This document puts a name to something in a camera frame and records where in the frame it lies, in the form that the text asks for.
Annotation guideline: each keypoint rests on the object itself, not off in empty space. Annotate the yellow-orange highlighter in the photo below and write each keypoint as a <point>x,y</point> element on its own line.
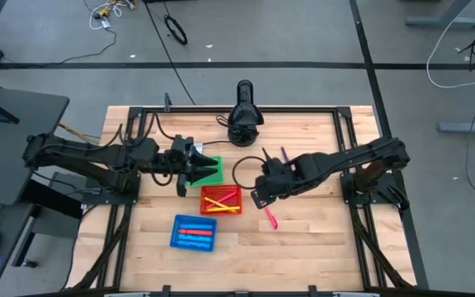
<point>231,209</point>

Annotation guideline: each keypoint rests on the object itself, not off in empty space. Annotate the light blue highlighter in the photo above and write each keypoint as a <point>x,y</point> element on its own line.
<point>198,226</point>

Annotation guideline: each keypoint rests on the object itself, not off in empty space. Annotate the grey desk foot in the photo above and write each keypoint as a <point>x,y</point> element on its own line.
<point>468,127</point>
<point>443,21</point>

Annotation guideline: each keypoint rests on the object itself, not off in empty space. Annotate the green plastic basket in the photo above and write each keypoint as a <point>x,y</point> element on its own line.
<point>217,177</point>

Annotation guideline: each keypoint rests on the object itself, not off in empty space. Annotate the red plastic basket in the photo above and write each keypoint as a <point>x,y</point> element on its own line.
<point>210,190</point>

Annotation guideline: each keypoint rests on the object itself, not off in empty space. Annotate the reddish pink Sharpie highlighter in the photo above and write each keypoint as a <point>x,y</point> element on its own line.
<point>196,232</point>

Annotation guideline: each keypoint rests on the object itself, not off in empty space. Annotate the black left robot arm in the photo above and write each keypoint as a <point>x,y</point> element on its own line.
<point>76,152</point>

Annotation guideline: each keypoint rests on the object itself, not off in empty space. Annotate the blue Sharpie highlighter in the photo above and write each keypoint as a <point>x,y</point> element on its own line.
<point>196,238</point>

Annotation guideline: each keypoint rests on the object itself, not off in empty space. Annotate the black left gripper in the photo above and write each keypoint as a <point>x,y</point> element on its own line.
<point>180,161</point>

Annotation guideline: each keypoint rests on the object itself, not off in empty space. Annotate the blue plastic basket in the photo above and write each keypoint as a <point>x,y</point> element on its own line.
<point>173,231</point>

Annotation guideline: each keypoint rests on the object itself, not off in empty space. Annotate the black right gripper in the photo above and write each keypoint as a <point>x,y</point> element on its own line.
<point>274,179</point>

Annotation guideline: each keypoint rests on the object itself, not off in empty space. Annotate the yellow BIC highlighter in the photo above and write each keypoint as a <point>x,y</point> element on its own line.
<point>217,202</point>

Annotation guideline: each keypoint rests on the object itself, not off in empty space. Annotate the pink clip-cap highlighter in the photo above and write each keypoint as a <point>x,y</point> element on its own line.
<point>271,218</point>
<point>229,196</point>

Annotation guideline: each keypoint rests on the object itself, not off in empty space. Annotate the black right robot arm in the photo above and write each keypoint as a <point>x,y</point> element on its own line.
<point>344,158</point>

